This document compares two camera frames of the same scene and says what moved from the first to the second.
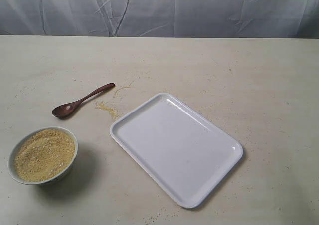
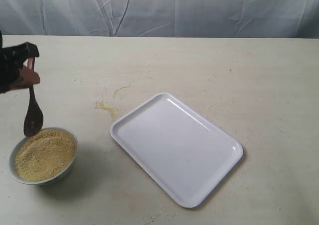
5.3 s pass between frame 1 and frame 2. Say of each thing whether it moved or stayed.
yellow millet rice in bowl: stayed
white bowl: stayed
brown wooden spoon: moved
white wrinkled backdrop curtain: stayed
